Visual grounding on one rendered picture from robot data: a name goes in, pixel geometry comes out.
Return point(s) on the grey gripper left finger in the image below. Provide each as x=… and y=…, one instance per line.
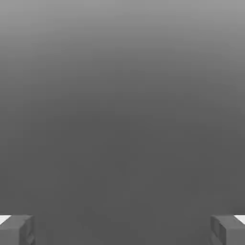
x=13, y=230

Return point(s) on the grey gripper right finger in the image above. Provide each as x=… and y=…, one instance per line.
x=231, y=230

